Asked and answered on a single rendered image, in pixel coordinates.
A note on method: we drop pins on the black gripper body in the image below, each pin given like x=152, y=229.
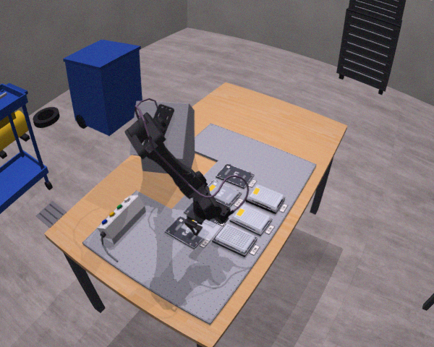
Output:
x=192, y=215

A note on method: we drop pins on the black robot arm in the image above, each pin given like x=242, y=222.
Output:
x=161, y=155

